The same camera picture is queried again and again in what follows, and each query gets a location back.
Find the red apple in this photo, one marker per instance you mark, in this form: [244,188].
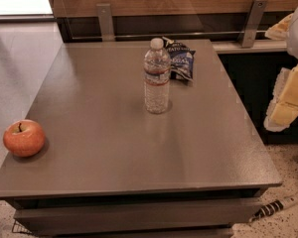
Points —
[24,138]

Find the grey cabinet with drawers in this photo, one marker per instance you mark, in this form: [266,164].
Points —
[111,169]

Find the right metal wall bracket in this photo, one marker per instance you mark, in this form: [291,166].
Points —
[248,34]

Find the left metal wall bracket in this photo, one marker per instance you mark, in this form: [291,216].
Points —
[105,22]

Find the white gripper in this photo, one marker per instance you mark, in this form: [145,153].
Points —
[284,104]

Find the blue chip bag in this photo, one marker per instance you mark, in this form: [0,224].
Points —
[182,59]

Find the metal wall bracket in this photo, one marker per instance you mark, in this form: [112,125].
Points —
[105,22]
[248,34]

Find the striped black white floor object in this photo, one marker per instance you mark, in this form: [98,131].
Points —
[274,207]

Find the clear plastic water bottle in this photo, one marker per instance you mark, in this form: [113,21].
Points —
[157,70]

